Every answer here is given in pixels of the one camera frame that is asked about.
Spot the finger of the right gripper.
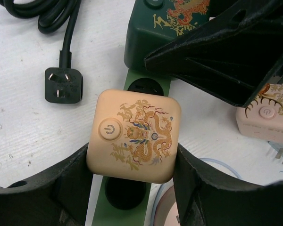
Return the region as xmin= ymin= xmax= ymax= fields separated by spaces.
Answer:
xmin=144 ymin=0 xmax=283 ymax=107

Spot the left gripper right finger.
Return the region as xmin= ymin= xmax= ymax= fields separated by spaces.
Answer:
xmin=173 ymin=144 xmax=283 ymax=226

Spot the dark green cube adapter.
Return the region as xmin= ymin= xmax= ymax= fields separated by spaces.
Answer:
xmin=124 ymin=0 xmax=211 ymax=79

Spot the pink round socket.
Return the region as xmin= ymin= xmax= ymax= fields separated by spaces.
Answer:
xmin=153 ymin=186 xmax=180 ymax=226

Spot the green power strip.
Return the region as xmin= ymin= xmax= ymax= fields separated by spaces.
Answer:
xmin=85 ymin=70 xmax=171 ymax=226

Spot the black cord of green strip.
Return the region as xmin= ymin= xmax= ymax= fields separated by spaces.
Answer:
xmin=2 ymin=0 xmax=85 ymax=104

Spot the light blue thin cable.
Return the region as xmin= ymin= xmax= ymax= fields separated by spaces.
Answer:
xmin=150 ymin=157 xmax=240 ymax=226

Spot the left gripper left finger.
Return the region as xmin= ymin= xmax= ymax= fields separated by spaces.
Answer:
xmin=0 ymin=145 xmax=93 ymax=226

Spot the light pink cube adapter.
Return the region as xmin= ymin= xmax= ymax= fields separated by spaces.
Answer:
xmin=236 ymin=83 xmax=283 ymax=143

